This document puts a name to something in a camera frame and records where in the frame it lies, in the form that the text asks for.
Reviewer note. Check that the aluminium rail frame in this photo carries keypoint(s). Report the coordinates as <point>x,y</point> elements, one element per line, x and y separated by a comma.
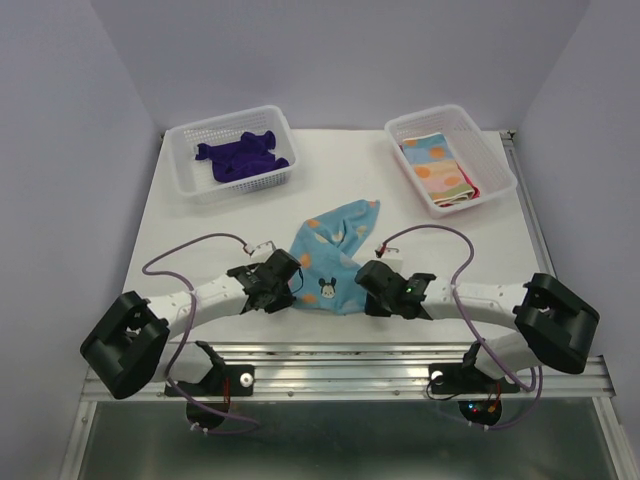
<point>354,411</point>

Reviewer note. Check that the purple towel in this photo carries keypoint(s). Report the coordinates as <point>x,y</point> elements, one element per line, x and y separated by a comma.
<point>250,156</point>

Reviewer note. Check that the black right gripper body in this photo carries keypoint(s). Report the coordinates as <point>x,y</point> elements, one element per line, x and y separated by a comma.
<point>378,305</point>

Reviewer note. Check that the white empty plastic basket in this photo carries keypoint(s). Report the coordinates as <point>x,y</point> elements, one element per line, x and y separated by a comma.
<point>474,153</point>

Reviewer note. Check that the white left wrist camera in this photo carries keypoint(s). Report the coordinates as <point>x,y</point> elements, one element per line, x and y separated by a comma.
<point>261,251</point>

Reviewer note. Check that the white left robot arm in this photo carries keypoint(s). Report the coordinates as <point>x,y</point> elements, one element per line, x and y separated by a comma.
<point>130,346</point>

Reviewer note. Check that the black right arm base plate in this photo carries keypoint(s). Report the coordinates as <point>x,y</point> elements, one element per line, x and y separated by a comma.
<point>447,379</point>

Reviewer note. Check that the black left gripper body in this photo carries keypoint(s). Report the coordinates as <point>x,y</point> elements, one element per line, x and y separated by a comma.
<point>282,298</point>

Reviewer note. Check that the orange dotted cartoon towel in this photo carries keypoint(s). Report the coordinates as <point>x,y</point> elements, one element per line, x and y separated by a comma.
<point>438,170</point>

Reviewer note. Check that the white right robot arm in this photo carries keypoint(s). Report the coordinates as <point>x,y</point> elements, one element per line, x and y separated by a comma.
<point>517,326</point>

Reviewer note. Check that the white basket with towels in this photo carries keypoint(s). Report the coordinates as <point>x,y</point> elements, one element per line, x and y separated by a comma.
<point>194,179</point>

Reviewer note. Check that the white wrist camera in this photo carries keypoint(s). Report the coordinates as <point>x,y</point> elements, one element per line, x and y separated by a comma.
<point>261,251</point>
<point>393,259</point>

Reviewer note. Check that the blue dotted cartoon towel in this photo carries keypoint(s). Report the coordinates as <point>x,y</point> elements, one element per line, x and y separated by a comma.
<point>325,246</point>

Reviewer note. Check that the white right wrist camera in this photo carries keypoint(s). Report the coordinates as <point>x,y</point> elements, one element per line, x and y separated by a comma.
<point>393,259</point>

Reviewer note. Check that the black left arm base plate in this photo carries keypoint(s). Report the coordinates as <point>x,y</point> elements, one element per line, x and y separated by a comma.
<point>234,380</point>

